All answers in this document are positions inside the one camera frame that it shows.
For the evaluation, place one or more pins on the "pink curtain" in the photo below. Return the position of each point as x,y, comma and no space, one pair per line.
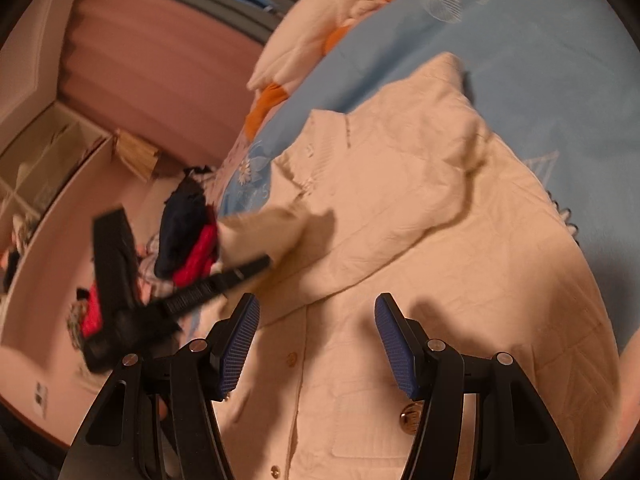
165,70

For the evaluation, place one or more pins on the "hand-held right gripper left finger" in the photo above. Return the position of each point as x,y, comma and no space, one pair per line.
240,345

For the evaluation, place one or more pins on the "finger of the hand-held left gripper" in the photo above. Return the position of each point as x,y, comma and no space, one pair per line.
215,282

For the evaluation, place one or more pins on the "red puffer jacket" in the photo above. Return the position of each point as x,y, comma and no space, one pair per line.
92,315

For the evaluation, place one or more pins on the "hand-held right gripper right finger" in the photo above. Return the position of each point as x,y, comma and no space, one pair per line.
395,345

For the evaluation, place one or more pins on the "light blue floral duvet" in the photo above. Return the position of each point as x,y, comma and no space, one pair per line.
525,60

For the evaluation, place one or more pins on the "white goose plush toy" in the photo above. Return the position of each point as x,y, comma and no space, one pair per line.
320,15

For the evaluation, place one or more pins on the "red garment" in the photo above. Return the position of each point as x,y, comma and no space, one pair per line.
200,255

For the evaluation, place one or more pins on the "white shelf cabinet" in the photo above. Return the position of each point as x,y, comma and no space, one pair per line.
50,150

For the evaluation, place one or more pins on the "navy garment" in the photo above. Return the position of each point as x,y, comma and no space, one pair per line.
180,225

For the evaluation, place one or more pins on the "plaid cloth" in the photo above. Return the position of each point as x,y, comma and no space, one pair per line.
152,270

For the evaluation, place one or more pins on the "green patterned cloth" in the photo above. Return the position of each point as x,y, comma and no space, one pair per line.
75,330

